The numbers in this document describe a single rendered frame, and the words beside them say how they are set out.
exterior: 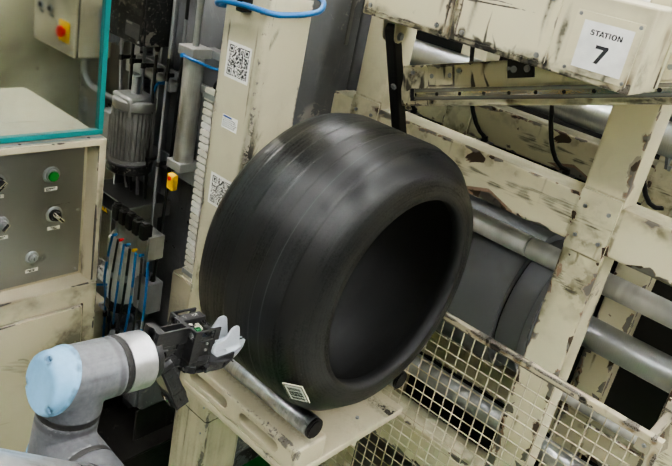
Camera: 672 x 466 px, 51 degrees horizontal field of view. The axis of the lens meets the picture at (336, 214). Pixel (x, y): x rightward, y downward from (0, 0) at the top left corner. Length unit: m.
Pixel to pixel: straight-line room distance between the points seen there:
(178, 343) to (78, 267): 0.74
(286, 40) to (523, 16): 0.46
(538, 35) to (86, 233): 1.11
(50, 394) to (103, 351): 0.09
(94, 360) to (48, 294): 0.73
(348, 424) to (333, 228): 0.60
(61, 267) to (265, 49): 0.75
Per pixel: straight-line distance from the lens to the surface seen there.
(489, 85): 1.56
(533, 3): 1.36
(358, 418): 1.64
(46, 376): 1.05
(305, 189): 1.20
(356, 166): 1.21
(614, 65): 1.30
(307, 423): 1.43
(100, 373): 1.06
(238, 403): 1.53
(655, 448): 1.61
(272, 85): 1.47
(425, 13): 1.48
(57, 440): 1.10
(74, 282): 1.81
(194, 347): 1.15
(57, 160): 1.69
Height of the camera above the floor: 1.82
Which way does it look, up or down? 23 degrees down
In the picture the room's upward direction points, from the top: 12 degrees clockwise
